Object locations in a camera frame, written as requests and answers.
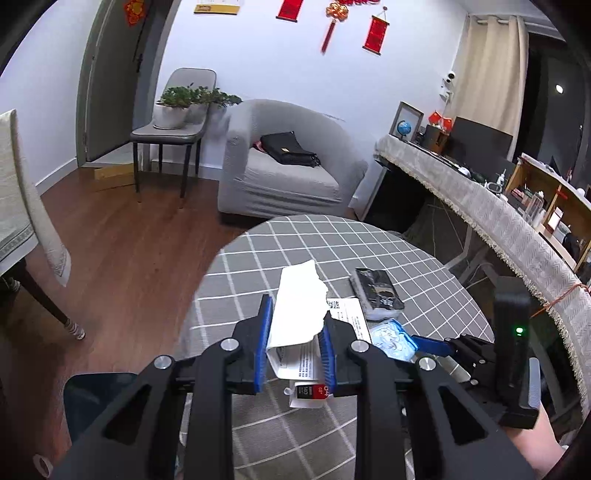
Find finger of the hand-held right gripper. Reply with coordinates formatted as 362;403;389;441
410;334;498;386

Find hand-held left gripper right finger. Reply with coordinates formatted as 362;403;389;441
315;310;539;480

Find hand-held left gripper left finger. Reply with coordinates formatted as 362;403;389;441
48;294;274;480

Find blue face mask packet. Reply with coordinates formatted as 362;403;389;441
369;318;416;363

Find torn white paper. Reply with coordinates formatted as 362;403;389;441
267;260;329;361

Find dark blue waste bin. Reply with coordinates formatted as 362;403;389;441
62;371;139;446

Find person's right forearm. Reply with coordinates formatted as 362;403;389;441
501;406;566;480

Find black packet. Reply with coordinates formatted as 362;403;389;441
348;267;406;321

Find beige fringed desk cloth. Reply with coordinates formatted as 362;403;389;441
373;134;591;416

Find grey checked tablecloth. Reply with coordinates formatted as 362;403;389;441
178;215;497;480

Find wooden shelf box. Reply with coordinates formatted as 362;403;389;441
503;152;591;273

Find grey armchair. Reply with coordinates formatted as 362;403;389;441
217;98;369;219

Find black monitor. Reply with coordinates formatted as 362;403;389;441
445;116;514;174

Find brown wooden box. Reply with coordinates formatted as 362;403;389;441
422;124;450;153

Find black bag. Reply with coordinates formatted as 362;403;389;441
259;130;321;168

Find dark wooden table leg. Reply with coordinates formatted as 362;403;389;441
14;256;86;341

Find flat cardboard piece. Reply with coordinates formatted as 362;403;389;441
82;164;139;193

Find beige curtain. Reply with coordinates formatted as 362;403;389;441
450;13;529;139

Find grey chair black legs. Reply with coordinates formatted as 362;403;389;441
130;68;218;209

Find grey door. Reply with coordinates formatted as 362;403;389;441
76;0;174;167

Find beige tablecloth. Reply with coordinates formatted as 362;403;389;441
0;108;72;289

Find picture frame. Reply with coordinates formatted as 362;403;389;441
389;102;424;139

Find white security camera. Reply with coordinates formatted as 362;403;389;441
440;69;459;100

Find red wall banner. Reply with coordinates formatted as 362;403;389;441
361;14;390;55
276;0;305;21

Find red knot wall ornament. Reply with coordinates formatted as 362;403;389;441
320;0;382;56

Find wall calendar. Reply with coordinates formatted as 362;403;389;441
193;0;244;14

